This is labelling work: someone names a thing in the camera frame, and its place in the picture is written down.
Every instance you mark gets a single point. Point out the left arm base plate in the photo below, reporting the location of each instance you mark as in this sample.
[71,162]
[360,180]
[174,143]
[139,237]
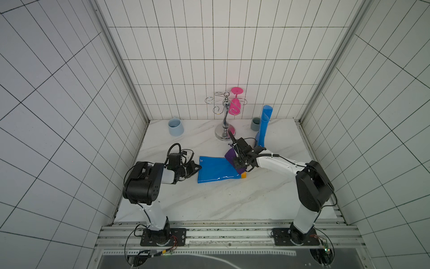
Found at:
[164,238]

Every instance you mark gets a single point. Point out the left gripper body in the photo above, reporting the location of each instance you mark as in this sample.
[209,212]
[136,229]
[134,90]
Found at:
[186,170]

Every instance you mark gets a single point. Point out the purple cloth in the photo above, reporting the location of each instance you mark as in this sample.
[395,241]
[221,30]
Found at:
[230,156]

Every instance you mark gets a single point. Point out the light blue mug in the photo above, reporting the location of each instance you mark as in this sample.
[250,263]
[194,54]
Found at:
[175,127]

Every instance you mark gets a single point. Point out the blue rubber boot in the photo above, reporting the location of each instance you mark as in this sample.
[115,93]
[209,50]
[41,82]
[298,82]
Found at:
[264,121]
[217,169]

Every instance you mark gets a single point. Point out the pink wine glass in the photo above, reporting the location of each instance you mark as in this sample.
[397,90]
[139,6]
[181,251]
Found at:
[236,102]

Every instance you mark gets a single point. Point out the grey-green mug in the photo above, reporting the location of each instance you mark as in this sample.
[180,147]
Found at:
[255,124]

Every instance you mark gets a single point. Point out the aluminium mounting rail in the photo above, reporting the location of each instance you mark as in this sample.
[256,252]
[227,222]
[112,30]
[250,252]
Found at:
[229,235]

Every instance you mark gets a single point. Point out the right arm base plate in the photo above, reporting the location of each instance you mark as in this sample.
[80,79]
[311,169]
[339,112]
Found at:
[294,238]

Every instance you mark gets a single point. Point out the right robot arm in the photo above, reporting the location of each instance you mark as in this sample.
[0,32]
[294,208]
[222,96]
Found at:
[314,189]

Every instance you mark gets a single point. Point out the chrome glass holder stand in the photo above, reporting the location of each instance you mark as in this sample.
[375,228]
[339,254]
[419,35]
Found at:
[221,101]

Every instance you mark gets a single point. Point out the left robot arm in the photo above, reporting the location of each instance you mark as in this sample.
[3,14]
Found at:
[142,187]

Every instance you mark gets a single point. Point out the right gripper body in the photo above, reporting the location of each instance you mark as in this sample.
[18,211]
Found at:
[242,152]

